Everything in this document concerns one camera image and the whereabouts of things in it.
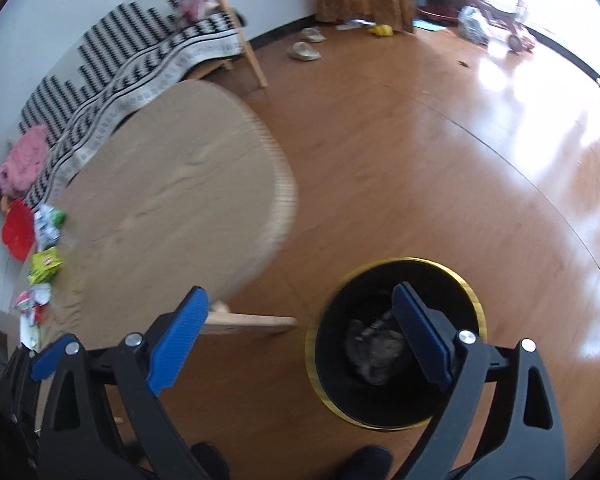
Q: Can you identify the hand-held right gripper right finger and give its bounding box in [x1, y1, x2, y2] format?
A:
[391, 282, 567, 480]

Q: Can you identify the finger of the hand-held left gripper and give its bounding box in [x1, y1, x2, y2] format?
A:
[0, 335, 83, 463]

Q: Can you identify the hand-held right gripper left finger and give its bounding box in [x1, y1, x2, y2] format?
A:
[37, 286, 211, 480]

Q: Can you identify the grey wrapper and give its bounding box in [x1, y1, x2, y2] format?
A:
[347, 310, 416, 386]

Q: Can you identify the red white wrapper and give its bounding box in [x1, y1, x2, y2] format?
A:
[12, 282, 53, 351]

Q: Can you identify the black trash bin gold rim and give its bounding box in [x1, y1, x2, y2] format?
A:
[305, 257, 487, 431]

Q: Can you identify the lime green snack packet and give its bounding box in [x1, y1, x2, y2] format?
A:
[27, 247, 65, 283]

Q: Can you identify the white green wrapper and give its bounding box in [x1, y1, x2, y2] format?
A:
[32, 205, 67, 251]

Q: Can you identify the person's dark shoe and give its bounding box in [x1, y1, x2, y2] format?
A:
[190, 441, 231, 480]
[332, 445, 393, 480]

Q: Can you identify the red cloth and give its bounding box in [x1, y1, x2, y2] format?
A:
[1, 199, 36, 262]

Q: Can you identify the pink fluffy cloth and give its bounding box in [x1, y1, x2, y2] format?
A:
[0, 125, 51, 198]

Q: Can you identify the black white striped sofa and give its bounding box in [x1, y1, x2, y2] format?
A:
[19, 0, 246, 211]

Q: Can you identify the white plastic bag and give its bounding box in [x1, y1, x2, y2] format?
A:
[457, 6, 491, 43]

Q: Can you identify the pink tricycle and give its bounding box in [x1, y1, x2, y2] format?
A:
[502, 0, 538, 53]

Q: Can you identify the wooden sofa frame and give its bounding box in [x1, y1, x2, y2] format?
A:
[190, 0, 270, 88]

